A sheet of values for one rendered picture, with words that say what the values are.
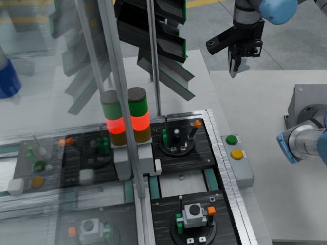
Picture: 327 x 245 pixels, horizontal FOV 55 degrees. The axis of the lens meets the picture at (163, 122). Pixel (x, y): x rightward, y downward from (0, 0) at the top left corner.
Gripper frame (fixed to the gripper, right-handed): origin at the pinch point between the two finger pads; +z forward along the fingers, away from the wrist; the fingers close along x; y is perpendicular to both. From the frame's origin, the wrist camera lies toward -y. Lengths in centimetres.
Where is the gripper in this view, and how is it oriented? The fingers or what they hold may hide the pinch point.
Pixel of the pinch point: (230, 74)
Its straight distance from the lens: 108.4
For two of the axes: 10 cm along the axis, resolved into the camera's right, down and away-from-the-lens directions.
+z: 0.4, 6.8, 7.4
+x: -1.4, -7.3, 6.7
